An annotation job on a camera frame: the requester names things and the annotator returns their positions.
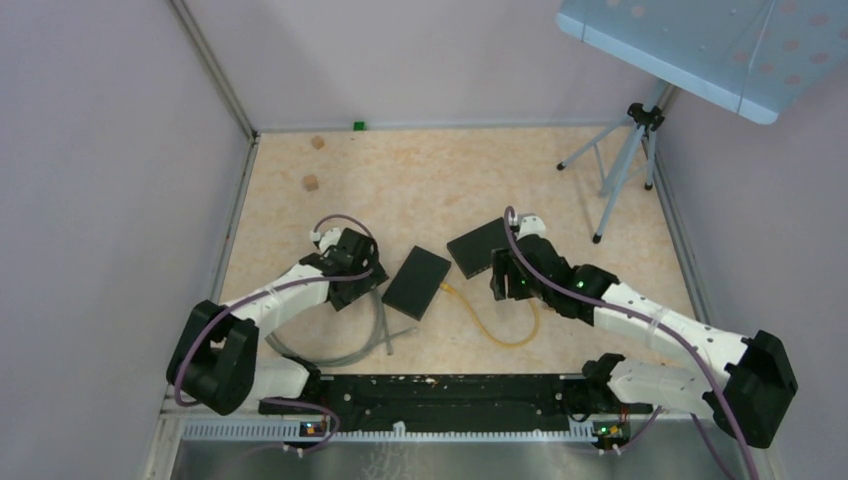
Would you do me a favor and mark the black network switch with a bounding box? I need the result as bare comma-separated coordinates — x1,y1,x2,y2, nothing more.
446,218,509,279
382,246,452,321

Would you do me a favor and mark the yellow ethernet cable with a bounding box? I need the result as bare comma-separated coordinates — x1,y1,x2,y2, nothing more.
440,282,541,350

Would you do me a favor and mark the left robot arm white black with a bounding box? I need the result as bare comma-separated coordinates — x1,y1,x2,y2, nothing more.
166,227,388,416

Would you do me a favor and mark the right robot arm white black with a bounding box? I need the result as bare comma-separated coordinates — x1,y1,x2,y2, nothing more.
490,234,798,449

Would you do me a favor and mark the wooden cube near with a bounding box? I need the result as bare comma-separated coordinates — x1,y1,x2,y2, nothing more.
302,175,320,192

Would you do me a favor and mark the wooden cube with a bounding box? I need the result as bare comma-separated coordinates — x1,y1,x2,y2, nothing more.
311,135,325,150
302,175,320,192

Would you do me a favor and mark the wooden cube far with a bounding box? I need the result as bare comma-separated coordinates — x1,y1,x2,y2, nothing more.
311,135,325,150

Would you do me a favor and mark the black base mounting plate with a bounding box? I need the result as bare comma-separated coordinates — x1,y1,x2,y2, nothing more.
300,374,654,433

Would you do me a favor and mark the grey tripod stand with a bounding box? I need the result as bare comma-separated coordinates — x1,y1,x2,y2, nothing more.
556,80,676,244

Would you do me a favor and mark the light blue perforated board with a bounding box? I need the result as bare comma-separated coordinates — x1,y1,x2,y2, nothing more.
556,0,847,125

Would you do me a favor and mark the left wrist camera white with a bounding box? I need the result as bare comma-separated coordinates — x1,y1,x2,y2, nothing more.
309,227,343,254

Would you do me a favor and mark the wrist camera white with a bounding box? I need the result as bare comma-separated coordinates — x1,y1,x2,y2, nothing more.
515,214,547,240
309,227,343,254

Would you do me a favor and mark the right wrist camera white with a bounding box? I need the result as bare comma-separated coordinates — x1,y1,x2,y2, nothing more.
515,214,547,240

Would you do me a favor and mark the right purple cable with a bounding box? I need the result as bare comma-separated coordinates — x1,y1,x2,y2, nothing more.
502,205,763,480

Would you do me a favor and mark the purple cable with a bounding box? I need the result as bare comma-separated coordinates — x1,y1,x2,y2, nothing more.
502,205,763,480
172,213,379,458

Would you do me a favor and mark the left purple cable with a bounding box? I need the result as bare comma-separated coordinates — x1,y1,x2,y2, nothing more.
172,213,379,458

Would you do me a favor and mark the white slotted cable duct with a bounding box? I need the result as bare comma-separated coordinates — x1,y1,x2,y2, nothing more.
181,419,597,443

